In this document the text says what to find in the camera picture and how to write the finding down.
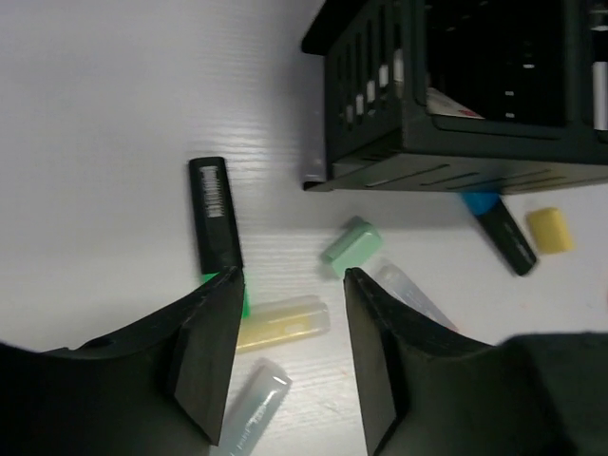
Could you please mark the black marker blue cap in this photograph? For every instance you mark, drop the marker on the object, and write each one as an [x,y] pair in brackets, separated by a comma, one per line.
[502,230]

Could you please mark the black slotted organizer box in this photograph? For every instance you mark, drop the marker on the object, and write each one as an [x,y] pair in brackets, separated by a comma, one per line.
[536,71]

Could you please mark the clear orange-tip marker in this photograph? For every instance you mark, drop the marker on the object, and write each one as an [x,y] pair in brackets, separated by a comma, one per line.
[400,286]

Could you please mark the clear green highlighter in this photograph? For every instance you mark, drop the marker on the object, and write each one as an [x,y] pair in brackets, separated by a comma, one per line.
[253,410]

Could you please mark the yellow marker cap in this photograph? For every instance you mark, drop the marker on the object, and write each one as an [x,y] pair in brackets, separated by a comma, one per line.
[549,230]

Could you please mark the white eraser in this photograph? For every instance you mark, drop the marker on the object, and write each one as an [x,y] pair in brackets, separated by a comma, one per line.
[439,103]

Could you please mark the clear yellow highlighter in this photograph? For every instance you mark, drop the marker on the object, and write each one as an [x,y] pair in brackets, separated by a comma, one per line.
[282,322]

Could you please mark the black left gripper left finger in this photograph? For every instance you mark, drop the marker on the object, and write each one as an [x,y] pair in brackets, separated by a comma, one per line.
[157,386]

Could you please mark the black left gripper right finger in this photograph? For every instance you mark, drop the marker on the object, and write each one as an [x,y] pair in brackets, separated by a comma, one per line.
[426,390]

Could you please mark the black marker green cap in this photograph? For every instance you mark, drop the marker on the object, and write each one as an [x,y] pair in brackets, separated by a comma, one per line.
[214,216]

